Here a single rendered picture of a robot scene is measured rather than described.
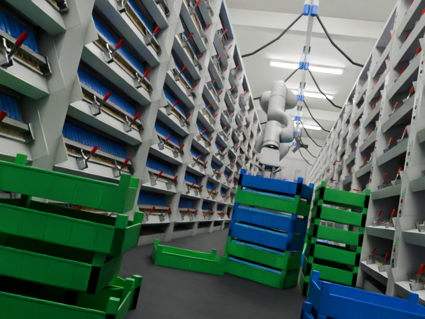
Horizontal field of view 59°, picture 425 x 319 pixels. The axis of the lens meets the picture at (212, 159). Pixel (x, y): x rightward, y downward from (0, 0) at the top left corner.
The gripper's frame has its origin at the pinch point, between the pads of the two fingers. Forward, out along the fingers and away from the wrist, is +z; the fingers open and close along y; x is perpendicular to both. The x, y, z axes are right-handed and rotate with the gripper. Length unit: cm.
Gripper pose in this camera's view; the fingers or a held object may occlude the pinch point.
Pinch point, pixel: (267, 176)
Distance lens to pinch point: 186.2
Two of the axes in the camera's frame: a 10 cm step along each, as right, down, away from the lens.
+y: -9.8, -2.0, 0.2
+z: -1.8, 8.4, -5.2
